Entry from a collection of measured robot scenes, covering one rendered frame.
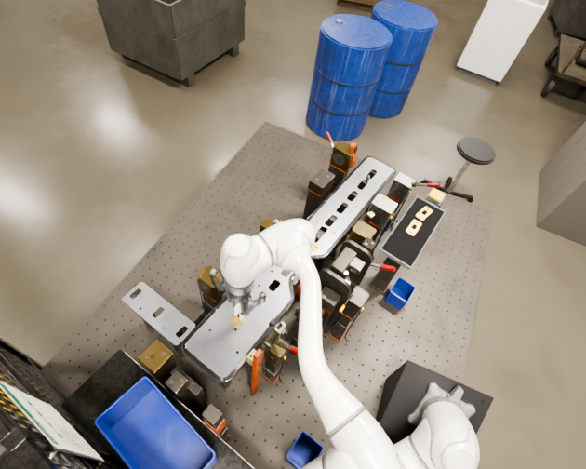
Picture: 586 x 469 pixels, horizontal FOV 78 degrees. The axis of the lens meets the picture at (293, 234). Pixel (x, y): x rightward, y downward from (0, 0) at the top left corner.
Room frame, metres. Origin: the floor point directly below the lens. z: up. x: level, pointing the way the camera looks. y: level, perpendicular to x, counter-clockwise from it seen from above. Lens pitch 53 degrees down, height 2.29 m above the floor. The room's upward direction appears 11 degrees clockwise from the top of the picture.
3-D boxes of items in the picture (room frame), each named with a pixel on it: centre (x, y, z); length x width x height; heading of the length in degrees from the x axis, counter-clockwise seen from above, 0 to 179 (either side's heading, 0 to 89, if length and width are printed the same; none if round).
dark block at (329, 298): (0.63, -0.17, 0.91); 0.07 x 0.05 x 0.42; 63
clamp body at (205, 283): (0.66, 0.30, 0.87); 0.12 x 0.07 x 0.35; 63
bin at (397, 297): (0.91, -0.57, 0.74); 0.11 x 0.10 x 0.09; 153
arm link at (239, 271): (0.52, 0.12, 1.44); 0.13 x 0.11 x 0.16; 133
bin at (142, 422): (0.09, 0.26, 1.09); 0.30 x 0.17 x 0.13; 58
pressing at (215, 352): (0.95, -0.09, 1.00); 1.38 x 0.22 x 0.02; 153
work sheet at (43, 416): (0.07, 0.47, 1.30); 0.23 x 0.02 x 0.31; 63
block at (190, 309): (0.54, 0.34, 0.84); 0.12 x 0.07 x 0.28; 63
